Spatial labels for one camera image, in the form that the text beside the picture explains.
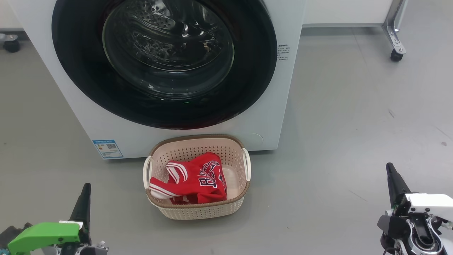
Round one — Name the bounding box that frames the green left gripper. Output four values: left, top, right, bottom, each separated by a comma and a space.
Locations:
7, 183, 92, 255

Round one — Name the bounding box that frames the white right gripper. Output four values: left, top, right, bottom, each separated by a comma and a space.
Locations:
386, 163, 453, 221

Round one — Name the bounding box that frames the red jersey with white stripes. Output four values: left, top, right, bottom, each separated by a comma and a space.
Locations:
149, 152, 227, 205

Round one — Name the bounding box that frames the black round glass washer door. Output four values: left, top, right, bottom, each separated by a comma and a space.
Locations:
52, 0, 277, 130

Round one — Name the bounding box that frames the white front-load washing machine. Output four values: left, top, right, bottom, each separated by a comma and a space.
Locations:
7, 0, 308, 160

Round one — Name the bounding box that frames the cream perforated laundry basket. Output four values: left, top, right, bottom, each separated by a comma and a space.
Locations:
143, 134, 251, 220

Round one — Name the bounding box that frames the blue white energy label sticker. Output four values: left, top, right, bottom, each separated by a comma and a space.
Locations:
92, 139, 124, 159

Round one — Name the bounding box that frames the metal table leg with caster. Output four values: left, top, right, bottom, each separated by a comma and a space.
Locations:
0, 33, 21, 53
382, 0, 408, 62

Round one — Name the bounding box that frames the white table panel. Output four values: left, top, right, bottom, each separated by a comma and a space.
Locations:
303, 0, 397, 28

